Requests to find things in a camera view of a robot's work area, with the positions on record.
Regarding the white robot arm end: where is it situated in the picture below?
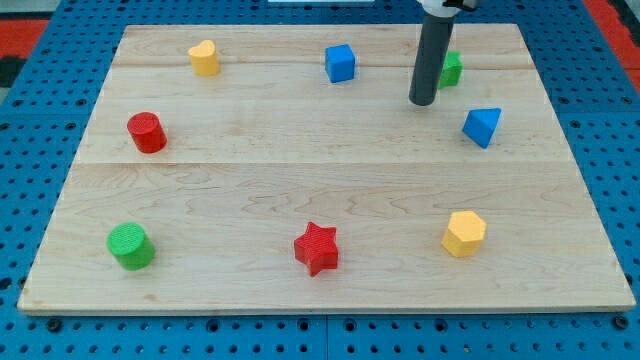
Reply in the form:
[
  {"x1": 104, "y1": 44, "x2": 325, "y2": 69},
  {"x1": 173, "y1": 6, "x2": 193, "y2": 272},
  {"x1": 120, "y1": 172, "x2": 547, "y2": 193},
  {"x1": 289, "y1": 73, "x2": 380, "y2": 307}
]
[{"x1": 418, "y1": 0, "x2": 479, "y2": 18}]

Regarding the blue cube block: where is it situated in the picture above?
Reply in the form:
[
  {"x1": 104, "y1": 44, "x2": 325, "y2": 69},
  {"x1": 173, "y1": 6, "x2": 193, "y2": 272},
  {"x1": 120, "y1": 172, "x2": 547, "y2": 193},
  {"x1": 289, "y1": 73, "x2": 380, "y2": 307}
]
[{"x1": 325, "y1": 44, "x2": 356, "y2": 83}]

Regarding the red star block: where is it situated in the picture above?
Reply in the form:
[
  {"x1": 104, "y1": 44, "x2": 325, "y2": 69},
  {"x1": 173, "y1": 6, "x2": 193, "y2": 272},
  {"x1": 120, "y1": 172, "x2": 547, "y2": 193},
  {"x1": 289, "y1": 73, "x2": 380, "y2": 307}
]
[{"x1": 294, "y1": 222, "x2": 339, "y2": 277}]

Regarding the wooden board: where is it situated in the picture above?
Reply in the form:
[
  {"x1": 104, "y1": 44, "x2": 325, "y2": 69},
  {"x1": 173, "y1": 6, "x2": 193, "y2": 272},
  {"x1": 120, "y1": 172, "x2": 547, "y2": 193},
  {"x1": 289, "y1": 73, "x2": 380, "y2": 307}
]
[{"x1": 17, "y1": 24, "x2": 636, "y2": 316}]

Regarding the yellow hexagon block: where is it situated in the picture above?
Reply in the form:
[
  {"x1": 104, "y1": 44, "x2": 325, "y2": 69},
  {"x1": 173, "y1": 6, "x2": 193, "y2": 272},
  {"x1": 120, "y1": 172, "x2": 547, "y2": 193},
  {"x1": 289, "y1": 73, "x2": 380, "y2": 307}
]
[{"x1": 441, "y1": 210, "x2": 487, "y2": 258}]

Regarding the yellow heart block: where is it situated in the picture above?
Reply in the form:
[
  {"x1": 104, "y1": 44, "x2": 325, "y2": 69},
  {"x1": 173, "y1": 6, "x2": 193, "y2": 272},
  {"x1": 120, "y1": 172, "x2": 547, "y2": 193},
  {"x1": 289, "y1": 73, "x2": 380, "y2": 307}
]
[{"x1": 188, "y1": 40, "x2": 220, "y2": 76}]

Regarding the blue triangle block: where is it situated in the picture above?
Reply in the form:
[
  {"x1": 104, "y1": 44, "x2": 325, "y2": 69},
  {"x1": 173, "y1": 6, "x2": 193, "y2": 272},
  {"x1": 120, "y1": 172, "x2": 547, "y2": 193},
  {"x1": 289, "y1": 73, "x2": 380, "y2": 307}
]
[{"x1": 462, "y1": 108, "x2": 502, "y2": 149}]

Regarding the green star block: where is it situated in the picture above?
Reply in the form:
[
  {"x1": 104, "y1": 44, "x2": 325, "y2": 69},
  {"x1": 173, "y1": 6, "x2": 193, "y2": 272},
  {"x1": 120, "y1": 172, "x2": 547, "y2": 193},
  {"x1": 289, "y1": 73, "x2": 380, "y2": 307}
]
[{"x1": 438, "y1": 51, "x2": 463, "y2": 89}]

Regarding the red cylinder block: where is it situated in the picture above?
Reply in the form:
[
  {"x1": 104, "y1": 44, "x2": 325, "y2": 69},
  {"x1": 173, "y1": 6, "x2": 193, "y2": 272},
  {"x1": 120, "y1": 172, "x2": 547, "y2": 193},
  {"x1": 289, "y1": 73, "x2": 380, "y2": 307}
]
[{"x1": 127, "y1": 112, "x2": 167, "y2": 154}]

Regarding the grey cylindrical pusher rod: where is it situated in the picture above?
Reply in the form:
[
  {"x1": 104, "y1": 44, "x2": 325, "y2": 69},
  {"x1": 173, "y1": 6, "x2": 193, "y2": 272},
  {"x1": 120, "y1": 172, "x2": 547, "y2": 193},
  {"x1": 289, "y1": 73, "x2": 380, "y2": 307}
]
[{"x1": 409, "y1": 13, "x2": 455, "y2": 106}]

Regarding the green cylinder block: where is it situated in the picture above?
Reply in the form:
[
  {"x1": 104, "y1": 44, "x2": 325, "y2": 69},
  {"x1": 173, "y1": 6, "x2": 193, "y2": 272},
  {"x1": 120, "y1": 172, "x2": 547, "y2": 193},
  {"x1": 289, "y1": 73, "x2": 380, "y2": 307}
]
[{"x1": 106, "y1": 222, "x2": 155, "y2": 271}]

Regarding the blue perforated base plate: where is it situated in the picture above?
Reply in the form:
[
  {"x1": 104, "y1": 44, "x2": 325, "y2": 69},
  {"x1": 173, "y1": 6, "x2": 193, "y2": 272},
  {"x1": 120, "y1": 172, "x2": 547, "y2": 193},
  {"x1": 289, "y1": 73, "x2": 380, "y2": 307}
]
[{"x1": 1, "y1": 0, "x2": 639, "y2": 359}]

